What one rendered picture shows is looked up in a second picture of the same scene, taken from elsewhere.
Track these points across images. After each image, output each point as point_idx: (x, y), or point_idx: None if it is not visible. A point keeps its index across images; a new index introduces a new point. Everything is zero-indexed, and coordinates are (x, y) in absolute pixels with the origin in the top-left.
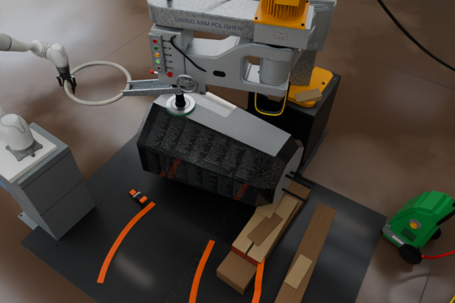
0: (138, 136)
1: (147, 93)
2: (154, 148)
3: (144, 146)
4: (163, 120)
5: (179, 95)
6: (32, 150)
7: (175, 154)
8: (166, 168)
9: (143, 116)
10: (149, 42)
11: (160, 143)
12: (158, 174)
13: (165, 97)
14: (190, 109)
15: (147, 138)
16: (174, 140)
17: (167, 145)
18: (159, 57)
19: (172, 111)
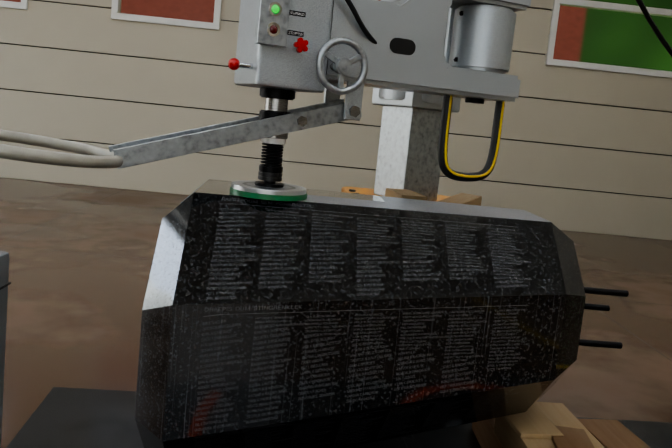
0: (170, 289)
1: (198, 145)
2: (239, 299)
3: (204, 304)
4: (241, 223)
5: (279, 149)
6: None
7: (315, 293)
8: (271, 375)
9: (155, 252)
10: None
11: (254, 280)
12: (225, 430)
13: (212, 189)
14: (305, 189)
15: (206, 280)
16: (295, 261)
17: (279, 278)
18: None
19: (270, 189)
